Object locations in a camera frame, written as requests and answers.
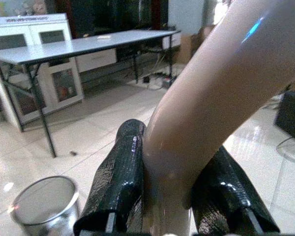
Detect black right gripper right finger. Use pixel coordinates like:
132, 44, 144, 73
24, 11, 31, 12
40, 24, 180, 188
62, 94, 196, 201
191, 145, 280, 236

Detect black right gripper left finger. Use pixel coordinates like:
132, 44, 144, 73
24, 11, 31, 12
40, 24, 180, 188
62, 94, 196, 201
73, 118, 148, 236

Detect beige plastic broom handle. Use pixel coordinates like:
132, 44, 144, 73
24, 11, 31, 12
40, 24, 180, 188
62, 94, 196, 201
142, 0, 295, 236

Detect silver mesh waste bin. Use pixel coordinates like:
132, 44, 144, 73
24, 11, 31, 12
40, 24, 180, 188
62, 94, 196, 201
9, 176, 81, 236

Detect black box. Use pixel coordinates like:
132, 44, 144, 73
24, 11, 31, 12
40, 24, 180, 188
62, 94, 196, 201
272, 89, 295, 146

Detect white power strip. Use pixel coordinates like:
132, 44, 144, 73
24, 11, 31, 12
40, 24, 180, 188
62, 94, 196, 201
148, 75, 177, 90

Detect low white drawer cabinet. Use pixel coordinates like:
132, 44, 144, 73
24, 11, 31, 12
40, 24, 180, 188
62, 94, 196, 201
75, 31, 182, 74

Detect grey folding table black legs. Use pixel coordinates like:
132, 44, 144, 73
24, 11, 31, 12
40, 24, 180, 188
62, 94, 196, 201
0, 29, 182, 158

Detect brown cardboard box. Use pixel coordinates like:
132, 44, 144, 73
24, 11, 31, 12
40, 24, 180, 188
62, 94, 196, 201
179, 26, 214, 66

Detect tall white glass-door cabinet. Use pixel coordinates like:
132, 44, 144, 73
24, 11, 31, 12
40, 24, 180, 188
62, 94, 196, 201
0, 13, 84, 132

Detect thin grey floor cable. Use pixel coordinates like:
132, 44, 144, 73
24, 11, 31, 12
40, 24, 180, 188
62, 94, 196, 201
276, 136, 295, 164

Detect dark wooden wall unit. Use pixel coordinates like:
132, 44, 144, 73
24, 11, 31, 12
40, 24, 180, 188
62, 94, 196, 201
45, 0, 169, 40

